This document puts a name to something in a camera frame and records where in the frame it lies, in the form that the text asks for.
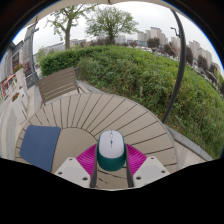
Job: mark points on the tall grey sign post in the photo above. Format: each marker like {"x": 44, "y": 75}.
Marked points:
{"x": 30, "y": 53}

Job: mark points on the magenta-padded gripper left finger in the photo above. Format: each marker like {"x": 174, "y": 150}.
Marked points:
{"x": 75, "y": 171}

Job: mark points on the white and teal computer mouse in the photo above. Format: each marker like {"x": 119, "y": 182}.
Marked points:
{"x": 111, "y": 150}

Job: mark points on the distant apartment buildings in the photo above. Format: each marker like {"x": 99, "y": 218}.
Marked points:
{"x": 196, "y": 53}

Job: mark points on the blue rectangular mouse pad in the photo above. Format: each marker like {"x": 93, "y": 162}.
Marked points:
{"x": 40, "y": 146}

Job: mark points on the dark curved umbrella pole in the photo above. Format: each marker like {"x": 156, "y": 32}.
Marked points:
{"x": 178, "y": 73}

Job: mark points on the green trimmed hedge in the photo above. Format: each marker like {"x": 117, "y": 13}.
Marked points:
{"x": 143, "y": 76}

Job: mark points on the bare-trunked leaning tree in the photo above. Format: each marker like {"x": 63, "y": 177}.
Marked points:
{"x": 68, "y": 31}

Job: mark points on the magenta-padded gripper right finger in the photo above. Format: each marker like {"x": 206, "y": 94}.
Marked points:
{"x": 150, "y": 170}

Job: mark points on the brown slatted outdoor chair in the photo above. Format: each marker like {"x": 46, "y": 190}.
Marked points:
{"x": 56, "y": 85}

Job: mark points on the round leafy green tree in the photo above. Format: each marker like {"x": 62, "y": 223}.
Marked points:
{"x": 111, "y": 21}

